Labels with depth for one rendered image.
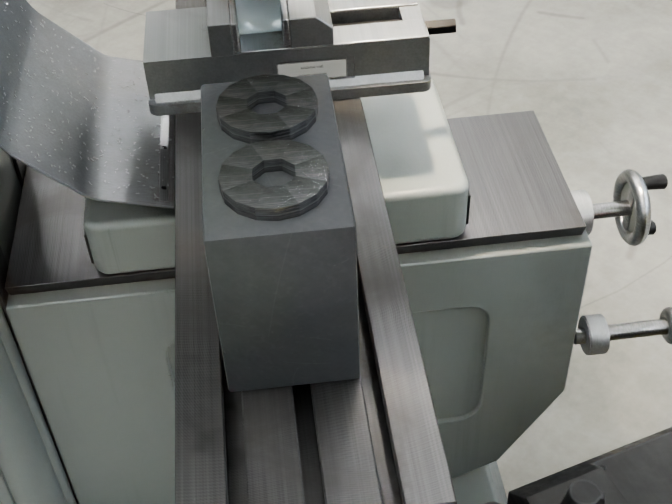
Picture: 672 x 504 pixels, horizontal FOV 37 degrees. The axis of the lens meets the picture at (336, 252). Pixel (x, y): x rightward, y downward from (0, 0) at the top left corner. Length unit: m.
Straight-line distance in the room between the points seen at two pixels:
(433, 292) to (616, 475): 0.34
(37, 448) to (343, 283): 0.82
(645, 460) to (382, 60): 0.59
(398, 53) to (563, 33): 2.03
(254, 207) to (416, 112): 0.66
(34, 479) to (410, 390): 0.80
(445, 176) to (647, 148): 1.54
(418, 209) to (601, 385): 0.97
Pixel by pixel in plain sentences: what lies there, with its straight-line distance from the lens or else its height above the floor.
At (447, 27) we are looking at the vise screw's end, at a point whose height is 0.99.
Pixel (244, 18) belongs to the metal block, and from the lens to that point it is 1.22.
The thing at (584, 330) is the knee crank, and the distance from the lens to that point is 1.53.
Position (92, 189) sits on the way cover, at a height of 0.89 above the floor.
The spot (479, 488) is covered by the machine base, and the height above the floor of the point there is 0.20.
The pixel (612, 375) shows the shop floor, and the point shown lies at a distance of 2.19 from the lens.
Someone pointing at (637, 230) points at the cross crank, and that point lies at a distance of 1.54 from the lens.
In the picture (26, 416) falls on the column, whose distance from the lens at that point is 1.49.
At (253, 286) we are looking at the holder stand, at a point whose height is 1.07.
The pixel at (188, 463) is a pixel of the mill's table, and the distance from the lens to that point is 0.87.
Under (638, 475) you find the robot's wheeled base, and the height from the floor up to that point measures 0.59.
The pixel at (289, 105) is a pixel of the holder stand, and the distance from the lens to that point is 0.88.
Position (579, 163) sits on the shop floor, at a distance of 2.70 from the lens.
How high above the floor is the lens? 1.64
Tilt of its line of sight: 43 degrees down
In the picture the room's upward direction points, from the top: 3 degrees counter-clockwise
